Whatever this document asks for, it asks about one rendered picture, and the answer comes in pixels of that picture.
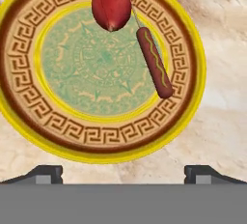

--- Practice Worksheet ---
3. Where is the red round vegetable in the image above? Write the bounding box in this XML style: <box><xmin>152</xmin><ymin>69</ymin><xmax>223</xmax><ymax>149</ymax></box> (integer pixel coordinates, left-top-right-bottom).
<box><xmin>91</xmin><ymin>0</ymin><xmax>133</xmax><ymax>33</ymax></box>

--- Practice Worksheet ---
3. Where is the brown sausage on stick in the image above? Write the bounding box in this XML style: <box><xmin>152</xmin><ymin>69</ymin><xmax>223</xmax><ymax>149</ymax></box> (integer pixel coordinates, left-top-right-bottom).
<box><xmin>131</xmin><ymin>9</ymin><xmax>175</xmax><ymax>99</ymax></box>

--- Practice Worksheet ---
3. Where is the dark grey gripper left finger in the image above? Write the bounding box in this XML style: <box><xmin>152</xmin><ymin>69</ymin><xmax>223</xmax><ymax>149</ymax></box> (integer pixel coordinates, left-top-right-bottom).
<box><xmin>0</xmin><ymin>165</ymin><xmax>64</xmax><ymax>185</ymax></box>

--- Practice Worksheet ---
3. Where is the large yellow patterned plate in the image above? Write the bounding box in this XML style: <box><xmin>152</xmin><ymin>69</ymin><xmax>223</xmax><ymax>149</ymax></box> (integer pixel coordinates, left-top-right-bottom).
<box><xmin>0</xmin><ymin>0</ymin><xmax>207</xmax><ymax>165</ymax></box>

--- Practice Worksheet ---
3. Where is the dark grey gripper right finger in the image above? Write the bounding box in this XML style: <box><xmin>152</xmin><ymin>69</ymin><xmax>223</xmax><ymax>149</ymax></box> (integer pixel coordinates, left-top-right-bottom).
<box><xmin>183</xmin><ymin>165</ymin><xmax>247</xmax><ymax>185</ymax></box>

